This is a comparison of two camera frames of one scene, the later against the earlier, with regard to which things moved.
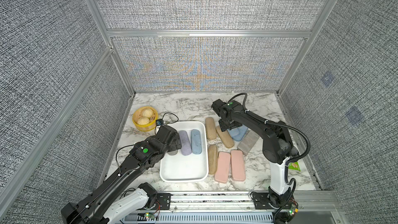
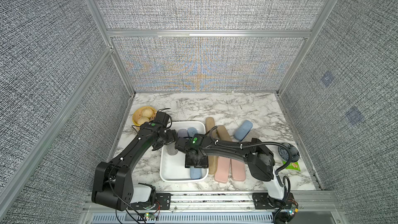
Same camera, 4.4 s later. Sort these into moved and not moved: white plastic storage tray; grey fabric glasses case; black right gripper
Moved: black right gripper
Not moved: grey fabric glasses case; white plastic storage tray
